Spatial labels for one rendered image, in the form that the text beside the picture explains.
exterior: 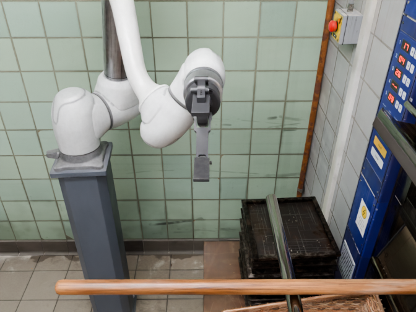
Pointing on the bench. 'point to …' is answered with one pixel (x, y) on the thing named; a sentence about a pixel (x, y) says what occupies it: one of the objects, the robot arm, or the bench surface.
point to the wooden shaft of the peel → (236, 286)
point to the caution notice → (362, 217)
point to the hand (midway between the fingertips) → (200, 145)
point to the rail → (405, 142)
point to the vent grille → (346, 262)
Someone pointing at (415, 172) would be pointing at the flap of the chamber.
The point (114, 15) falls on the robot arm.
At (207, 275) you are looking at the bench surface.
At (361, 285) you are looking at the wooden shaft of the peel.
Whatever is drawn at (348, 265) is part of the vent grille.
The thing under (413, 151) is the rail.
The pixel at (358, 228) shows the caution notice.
